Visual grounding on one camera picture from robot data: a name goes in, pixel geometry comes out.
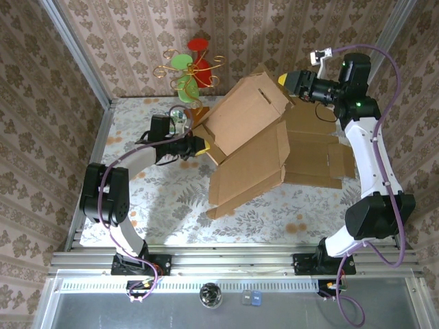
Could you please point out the brown cardboard mailer box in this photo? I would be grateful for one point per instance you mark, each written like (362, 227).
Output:
(240, 116)
(308, 137)

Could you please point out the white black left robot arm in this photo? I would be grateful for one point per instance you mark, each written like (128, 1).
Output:
(106, 198)

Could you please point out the leaf pattern bowl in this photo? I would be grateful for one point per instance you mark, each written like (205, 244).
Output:
(177, 118)

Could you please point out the green plastic wine glass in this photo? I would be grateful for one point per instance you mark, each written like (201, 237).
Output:
(181, 61)

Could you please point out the red plastic wine glass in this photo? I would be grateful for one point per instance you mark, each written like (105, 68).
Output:
(198, 44)

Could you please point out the floral table cloth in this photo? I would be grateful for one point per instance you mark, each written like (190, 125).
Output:
(274, 219)

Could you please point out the shiny round metal object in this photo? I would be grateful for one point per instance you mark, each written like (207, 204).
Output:
(211, 295)

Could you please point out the grey memory card case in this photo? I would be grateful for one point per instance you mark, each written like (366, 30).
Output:
(246, 298)

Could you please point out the blue memory card case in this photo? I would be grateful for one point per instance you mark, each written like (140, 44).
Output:
(256, 299)

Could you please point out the grey metal sheet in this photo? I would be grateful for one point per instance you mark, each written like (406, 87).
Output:
(137, 315)

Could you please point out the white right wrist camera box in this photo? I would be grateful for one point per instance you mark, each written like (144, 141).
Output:
(320, 56)

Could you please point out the aluminium frame post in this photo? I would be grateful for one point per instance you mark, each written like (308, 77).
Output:
(79, 58)
(387, 31)

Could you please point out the aluminium side rail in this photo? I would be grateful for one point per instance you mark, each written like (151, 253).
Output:
(99, 137)

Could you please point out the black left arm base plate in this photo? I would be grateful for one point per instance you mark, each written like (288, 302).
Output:
(161, 264)

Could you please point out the aluminium cross rail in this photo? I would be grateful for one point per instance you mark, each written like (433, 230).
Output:
(223, 260)

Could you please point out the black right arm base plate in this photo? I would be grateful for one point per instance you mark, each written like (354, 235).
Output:
(305, 265)

